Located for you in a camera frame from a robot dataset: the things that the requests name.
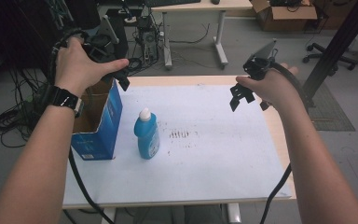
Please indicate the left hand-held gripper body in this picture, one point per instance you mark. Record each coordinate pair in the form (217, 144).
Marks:
(101, 46)

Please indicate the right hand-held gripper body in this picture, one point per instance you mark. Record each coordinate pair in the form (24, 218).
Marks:
(258, 67)

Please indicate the blue cardboard box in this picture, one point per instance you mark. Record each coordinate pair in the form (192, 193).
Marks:
(105, 124)

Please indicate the blue bottle with white cap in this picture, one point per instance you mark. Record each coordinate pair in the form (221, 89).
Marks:
(146, 137)

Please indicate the person's right hand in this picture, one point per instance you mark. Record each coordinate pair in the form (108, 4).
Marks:
(273, 87)

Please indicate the person's left hand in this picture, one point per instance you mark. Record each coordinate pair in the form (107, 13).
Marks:
(74, 67)

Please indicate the computer tower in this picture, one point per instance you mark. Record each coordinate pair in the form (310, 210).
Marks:
(147, 37)

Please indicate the brown cardboard box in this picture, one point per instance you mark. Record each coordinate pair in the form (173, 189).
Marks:
(289, 17)

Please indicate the black wristwatch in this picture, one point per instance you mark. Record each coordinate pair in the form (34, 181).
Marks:
(62, 99)

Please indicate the grey floor mat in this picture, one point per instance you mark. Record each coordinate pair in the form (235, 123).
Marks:
(329, 115)

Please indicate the black office chair base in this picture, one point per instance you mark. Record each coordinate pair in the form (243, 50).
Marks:
(329, 55)

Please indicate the white table board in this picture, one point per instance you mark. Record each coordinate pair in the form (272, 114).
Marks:
(214, 161)

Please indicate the black computer mouse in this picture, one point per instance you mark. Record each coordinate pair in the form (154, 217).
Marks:
(215, 1)

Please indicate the white desk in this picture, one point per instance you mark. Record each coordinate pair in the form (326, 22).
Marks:
(205, 5)

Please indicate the black keyboard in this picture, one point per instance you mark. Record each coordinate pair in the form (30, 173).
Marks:
(171, 2)

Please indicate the white table leg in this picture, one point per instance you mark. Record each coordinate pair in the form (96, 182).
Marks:
(233, 214)

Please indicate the black metal post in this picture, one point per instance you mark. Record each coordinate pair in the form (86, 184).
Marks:
(338, 43)

